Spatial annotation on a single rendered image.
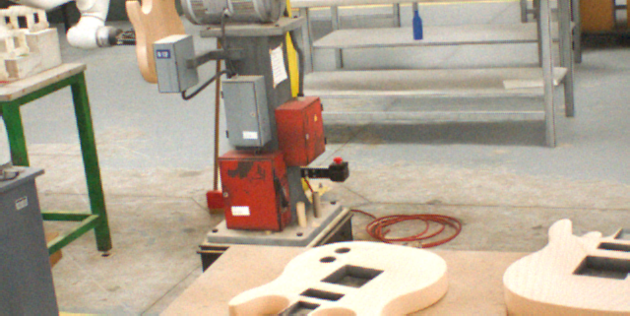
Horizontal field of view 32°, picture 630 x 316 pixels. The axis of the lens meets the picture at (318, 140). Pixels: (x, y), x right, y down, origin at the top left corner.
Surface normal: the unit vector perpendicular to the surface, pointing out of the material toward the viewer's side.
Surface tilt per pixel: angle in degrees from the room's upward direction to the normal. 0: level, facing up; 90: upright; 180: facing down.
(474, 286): 0
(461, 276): 0
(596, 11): 90
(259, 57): 90
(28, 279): 90
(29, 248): 90
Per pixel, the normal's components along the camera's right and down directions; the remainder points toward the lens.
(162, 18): 0.93, 0.03
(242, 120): -0.36, 0.29
